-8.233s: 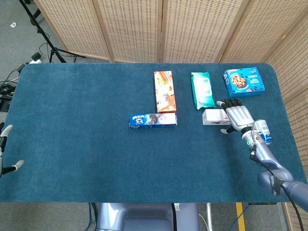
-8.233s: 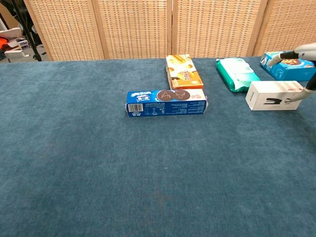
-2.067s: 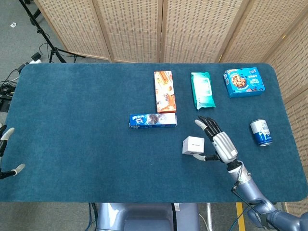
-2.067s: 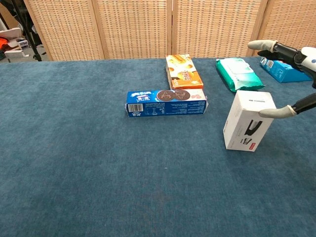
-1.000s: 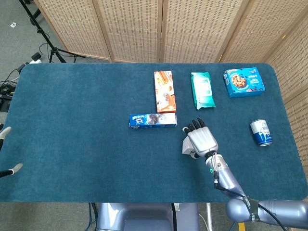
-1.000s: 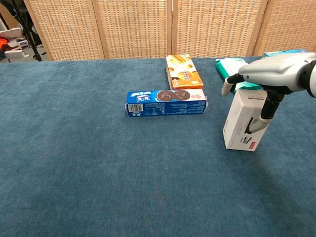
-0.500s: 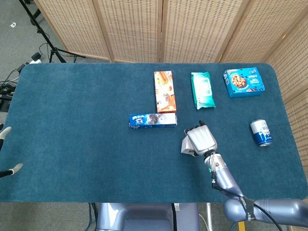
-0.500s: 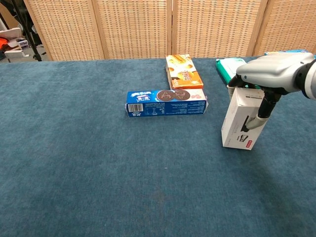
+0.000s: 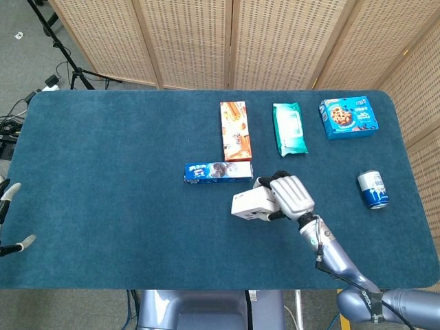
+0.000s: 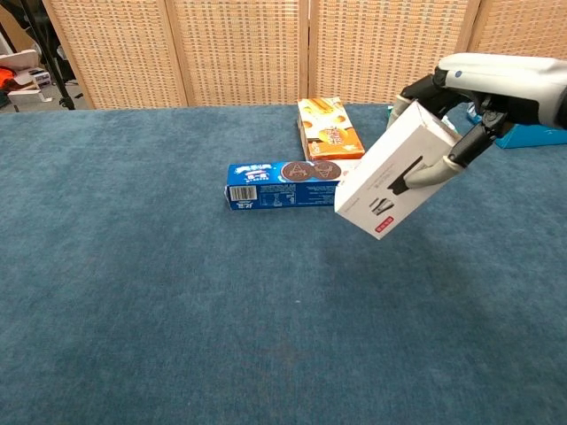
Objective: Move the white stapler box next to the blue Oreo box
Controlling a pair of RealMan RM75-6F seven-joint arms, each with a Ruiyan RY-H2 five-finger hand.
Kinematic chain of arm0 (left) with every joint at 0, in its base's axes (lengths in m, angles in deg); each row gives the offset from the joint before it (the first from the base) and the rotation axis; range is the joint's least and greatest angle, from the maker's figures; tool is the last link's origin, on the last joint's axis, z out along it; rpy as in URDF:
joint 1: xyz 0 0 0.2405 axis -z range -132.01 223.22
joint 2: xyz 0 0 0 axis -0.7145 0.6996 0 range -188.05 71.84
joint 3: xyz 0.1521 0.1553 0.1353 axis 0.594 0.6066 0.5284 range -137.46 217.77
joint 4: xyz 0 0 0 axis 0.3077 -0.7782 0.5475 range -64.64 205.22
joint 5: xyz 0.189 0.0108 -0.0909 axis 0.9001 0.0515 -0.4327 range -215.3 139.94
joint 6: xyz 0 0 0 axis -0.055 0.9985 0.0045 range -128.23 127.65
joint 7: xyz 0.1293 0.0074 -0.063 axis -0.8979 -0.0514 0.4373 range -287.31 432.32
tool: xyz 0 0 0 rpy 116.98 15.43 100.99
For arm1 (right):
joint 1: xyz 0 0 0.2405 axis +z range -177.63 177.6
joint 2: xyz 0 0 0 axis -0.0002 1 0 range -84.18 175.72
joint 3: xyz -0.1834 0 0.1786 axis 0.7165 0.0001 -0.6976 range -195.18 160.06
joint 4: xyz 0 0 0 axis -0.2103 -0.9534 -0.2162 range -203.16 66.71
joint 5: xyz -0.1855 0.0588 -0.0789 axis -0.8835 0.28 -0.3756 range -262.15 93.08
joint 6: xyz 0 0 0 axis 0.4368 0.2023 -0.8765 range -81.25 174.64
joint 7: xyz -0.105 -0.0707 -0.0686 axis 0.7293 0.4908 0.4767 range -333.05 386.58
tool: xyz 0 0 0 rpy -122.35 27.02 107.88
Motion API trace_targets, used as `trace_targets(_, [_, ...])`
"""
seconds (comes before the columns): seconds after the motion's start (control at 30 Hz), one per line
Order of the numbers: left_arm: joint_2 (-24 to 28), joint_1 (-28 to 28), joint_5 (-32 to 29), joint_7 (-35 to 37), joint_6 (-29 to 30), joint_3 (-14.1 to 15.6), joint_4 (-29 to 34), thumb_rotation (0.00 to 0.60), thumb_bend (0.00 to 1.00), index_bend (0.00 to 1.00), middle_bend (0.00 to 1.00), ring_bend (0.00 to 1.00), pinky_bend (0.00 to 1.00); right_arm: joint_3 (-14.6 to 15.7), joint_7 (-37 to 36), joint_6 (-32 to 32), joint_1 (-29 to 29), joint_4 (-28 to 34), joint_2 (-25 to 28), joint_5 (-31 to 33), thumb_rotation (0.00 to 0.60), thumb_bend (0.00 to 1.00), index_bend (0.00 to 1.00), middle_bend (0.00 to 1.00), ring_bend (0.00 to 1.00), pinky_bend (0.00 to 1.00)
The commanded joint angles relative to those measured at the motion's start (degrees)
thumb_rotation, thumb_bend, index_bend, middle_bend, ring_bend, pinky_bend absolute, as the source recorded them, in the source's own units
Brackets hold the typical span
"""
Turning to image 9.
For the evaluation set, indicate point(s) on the blue and white drink can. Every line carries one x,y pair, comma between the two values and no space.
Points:
374,190

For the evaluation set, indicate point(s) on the woven wooden folding screen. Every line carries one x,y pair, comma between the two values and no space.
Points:
192,41

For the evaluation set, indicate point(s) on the blue chocolate chip cookie box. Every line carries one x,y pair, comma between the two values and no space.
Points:
347,118

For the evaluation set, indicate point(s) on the blue Oreo cookie pack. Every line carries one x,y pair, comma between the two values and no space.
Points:
220,172

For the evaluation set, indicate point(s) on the green wet wipes pack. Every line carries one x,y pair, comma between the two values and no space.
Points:
290,130

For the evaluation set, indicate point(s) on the white metal table leg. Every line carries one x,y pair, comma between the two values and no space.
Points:
299,309

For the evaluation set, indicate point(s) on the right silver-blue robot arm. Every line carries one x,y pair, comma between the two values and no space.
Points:
331,252

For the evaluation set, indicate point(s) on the orange wafer biscuit box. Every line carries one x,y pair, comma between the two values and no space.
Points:
235,134

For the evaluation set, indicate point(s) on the blue velvet table cloth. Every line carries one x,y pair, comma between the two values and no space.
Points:
120,206

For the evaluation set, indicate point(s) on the black tripod stand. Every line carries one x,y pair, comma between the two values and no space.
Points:
65,56

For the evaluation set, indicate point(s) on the white power strip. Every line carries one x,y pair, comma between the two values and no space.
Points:
49,88

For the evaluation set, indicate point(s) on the silver-blue robot torso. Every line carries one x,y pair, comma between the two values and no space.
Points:
206,309

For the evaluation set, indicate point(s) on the white small box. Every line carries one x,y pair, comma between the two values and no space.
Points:
251,203

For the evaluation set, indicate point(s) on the white paper scrap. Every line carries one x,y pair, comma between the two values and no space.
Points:
19,35

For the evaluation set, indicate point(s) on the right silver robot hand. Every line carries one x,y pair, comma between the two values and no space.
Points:
292,196

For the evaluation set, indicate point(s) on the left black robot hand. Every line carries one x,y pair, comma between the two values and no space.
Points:
12,192

